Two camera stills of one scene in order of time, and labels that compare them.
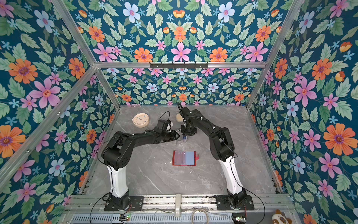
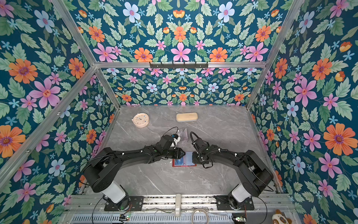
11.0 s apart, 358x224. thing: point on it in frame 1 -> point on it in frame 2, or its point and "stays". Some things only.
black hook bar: (178, 66) stays
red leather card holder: (182, 157) stays
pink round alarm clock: (141, 120) stays
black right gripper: (184, 132) -> (194, 159)
